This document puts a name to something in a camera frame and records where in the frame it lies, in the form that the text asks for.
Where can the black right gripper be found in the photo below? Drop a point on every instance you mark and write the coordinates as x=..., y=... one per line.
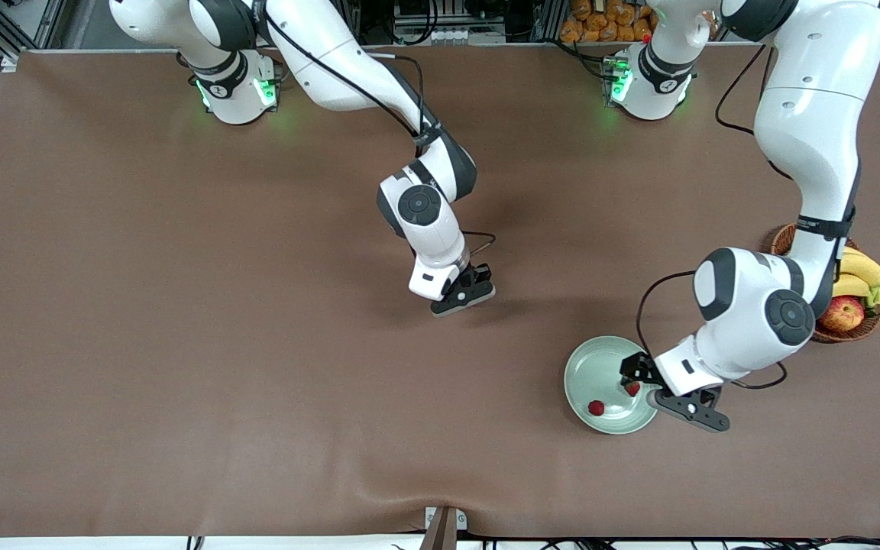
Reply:
x=480, y=273

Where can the red strawberry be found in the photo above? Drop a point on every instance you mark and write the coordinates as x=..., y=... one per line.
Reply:
x=632, y=388
x=596, y=407

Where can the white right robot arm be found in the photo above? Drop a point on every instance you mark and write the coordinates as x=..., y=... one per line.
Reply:
x=333, y=53

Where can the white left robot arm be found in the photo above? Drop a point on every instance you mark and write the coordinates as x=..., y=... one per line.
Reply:
x=814, y=114

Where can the pale green round plate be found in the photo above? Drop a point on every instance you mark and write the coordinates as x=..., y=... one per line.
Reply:
x=600, y=367

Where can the brown wicker basket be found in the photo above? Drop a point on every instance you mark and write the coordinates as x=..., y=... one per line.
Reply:
x=852, y=334

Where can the red apple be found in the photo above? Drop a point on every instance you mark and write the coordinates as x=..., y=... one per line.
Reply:
x=845, y=315

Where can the yellow banana bunch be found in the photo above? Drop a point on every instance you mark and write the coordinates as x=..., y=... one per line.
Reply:
x=864, y=267

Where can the white connector strip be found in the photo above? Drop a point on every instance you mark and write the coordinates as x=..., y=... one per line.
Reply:
x=448, y=34

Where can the pile of brown bread rolls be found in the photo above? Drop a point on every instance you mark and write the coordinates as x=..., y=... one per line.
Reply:
x=608, y=19

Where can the brown table mat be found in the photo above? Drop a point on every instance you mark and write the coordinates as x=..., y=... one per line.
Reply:
x=180, y=305

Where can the metal camera mounting post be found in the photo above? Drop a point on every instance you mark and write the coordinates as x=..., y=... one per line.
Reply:
x=440, y=531

